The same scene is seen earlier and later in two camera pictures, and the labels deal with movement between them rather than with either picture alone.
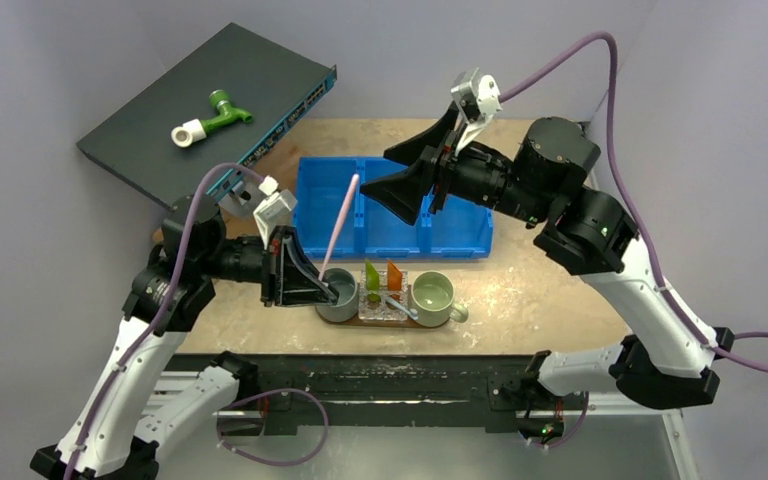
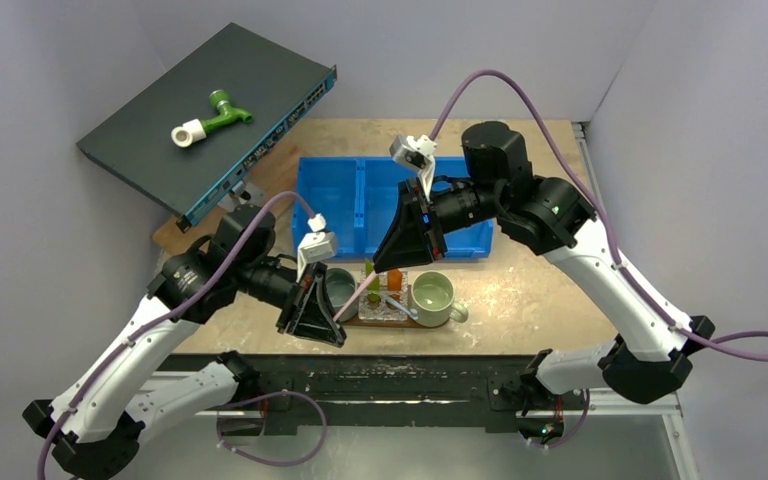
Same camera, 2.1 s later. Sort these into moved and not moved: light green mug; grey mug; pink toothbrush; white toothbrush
Moved: pink toothbrush
Not moved: white toothbrush; light green mug; grey mug
